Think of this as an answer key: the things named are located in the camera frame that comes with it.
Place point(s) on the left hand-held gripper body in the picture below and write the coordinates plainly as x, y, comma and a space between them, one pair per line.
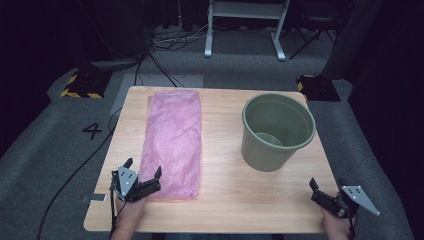
128, 183

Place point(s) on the green plastic bin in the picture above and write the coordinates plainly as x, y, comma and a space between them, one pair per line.
266, 156

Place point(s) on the pink plastic bag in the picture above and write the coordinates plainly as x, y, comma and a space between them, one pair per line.
173, 143

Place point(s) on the white metal stand frame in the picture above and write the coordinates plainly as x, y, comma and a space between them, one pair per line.
246, 10

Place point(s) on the grey curtain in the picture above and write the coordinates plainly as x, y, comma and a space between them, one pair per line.
353, 36

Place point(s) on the silver table bracket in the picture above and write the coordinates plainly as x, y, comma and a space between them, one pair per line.
95, 198

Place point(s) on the person's right hand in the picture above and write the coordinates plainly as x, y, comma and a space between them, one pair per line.
335, 226

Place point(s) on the person's left hand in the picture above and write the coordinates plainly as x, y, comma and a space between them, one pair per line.
130, 210

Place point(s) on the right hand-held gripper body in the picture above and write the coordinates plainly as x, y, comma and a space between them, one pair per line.
353, 198

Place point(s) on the black yellow striped base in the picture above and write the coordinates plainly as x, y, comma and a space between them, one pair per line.
318, 88
88, 83

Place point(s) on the black tripod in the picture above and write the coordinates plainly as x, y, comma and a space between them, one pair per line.
311, 40

